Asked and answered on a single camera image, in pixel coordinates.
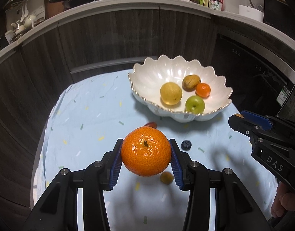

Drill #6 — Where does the built-in black dishwasher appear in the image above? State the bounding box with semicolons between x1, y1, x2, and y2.
211;34;293;116

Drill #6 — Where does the brown longan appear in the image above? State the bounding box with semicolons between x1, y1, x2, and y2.
234;113;244;118
160;171;174;185

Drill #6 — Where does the large yellow citrus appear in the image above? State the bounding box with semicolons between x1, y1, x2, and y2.
160;82;182;106

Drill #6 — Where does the red grape tomato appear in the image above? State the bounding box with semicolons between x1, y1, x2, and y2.
145;121;157;129

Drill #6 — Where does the black microwave oven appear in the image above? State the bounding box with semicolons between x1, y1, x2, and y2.
263;0;295;34

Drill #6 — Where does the wooden cutting board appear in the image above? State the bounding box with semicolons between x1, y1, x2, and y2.
44;0;68;19

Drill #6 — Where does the white teapot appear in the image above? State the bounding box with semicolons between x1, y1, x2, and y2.
24;15;37;28

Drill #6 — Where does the orange mandarin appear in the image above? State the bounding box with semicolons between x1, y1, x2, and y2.
196;83;211;98
121;126;171;177

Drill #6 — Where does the light blue patterned tablecloth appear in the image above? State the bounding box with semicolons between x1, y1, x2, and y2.
31;68;279;231

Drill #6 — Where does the white scalloped ceramic bowl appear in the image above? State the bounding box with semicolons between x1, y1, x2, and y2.
128;55;233;123

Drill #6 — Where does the dark blueberry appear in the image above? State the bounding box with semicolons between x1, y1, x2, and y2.
181;140;192;151

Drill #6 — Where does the green apple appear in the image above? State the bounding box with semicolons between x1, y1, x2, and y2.
186;95;205;114

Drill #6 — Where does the person right hand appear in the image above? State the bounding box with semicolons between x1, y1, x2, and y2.
271;182;295;218

